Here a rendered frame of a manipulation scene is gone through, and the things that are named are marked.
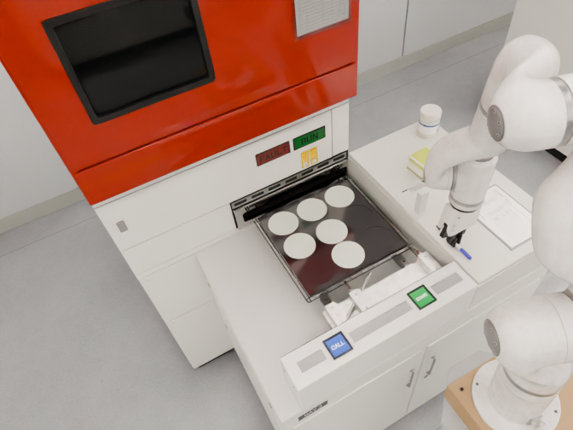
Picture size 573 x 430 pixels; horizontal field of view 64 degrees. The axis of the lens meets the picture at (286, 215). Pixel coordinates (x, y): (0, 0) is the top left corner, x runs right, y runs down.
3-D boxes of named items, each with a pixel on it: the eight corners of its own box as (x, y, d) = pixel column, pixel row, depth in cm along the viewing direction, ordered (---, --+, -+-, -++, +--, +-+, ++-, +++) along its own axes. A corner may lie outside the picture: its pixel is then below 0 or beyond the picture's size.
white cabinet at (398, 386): (236, 355, 216) (193, 255, 155) (402, 265, 240) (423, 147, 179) (303, 491, 177) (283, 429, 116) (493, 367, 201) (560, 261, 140)
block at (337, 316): (324, 310, 129) (324, 305, 127) (334, 305, 130) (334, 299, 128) (339, 334, 124) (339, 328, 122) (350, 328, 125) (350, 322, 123)
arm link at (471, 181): (448, 203, 112) (487, 206, 111) (458, 164, 103) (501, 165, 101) (445, 179, 118) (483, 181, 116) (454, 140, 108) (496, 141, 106)
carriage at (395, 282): (321, 317, 131) (321, 312, 129) (424, 261, 140) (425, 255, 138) (337, 339, 126) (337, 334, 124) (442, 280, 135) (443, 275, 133)
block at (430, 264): (416, 260, 137) (417, 254, 135) (425, 255, 138) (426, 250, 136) (434, 280, 132) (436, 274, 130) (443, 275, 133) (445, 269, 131)
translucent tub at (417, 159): (405, 170, 150) (408, 154, 145) (422, 160, 152) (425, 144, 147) (421, 183, 146) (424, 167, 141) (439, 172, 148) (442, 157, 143)
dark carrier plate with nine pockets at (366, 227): (257, 219, 152) (257, 218, 151) (344, 178, 160) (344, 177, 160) (309, 297, 131) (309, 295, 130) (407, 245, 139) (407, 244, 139)
